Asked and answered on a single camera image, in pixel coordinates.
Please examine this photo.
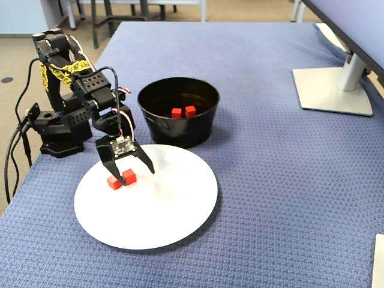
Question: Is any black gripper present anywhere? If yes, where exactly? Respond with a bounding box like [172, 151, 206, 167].
[95, 133, 156, 187]

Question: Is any white round plate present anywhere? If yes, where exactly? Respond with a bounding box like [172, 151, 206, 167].
[73, 143, 219, 251]

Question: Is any yellow patterned tape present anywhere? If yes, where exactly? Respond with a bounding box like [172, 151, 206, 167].
[40, 59, 92, 92]

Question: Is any blue woven tablecloth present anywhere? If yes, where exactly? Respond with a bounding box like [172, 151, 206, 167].
[0, 20, 384, 288]

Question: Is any white table leg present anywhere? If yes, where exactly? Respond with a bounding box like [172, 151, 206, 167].
[66, 0, 78, 31]
[197, 0, 208, 23]
[289, 0, 302, 23]

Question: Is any monitor with silver stand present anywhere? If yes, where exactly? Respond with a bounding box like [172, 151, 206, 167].
[292, 0, 384, 118]

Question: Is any white flat board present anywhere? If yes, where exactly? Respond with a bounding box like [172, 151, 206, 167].
[371, 233, 384, 288]

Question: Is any small wrist camera board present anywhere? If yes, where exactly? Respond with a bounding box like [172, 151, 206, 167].
[108, 135, 136, 159]

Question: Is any black bucket with wire handle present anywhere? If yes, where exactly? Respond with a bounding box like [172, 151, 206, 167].
[137, 77, 221, 149]

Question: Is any thin black camera cable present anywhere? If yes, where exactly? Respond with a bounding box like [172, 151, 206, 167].
[14, 56, 124, 142]

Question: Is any black cable with plug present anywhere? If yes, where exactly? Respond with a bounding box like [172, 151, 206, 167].
[3, 119, 31, 206]

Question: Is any grey metal table frame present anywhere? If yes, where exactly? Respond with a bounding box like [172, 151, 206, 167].
[91, 0, 151, 49]

